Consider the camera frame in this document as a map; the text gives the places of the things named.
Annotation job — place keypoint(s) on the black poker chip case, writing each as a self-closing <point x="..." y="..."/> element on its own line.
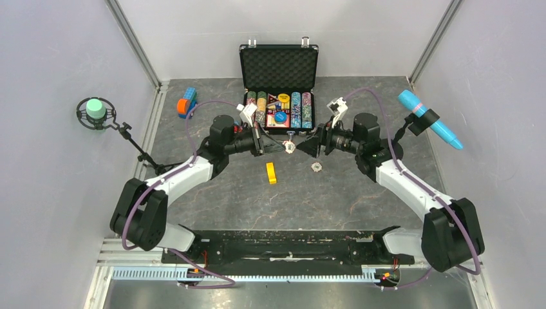
<point x="271" y="69"/>

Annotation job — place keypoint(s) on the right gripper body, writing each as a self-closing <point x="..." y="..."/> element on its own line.
<point x="342" y="140"/>

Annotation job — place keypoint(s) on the yellow dealer button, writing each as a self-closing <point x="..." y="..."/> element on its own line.
<point x="284" y="98"/>

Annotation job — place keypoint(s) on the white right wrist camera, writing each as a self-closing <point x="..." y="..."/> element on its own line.
<point x="338" y="108"/>

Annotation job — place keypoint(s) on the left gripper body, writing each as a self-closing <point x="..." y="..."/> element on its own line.
<point x="240" y="143"/>

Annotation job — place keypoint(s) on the blue small blind button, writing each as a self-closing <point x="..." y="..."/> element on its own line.
<point x="280" y="117"/>

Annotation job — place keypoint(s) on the green microphone on stand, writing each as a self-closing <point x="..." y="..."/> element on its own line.
<point x="99" y="114"/>

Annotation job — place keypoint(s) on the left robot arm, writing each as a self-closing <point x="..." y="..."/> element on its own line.
<point x="140" y="217"/>

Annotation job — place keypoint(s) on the blue orange toy car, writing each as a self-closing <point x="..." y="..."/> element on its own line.
<point x="186" y="104"/>

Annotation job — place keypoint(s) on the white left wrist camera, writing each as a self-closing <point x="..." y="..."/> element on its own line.
<point x="247" y="113"/>

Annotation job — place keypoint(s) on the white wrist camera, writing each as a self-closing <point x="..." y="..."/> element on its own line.
<point x="338" y="108"/>
<point x="247" y="113"/>

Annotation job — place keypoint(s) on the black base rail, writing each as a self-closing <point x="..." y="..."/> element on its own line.
<point x="292" y="252"/>

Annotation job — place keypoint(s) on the red 100 poker chip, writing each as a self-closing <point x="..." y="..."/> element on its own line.
<point x="316" y="167"/>

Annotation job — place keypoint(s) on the yellow arch block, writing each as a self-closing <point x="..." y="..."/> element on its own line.
<point x="271" y="173"/>

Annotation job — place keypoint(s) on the blue microphone on stand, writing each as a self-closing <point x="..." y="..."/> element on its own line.
<point x="422" y="118"/>

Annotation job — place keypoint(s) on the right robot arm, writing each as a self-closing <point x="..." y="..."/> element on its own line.
<point x="450" y="233"/>

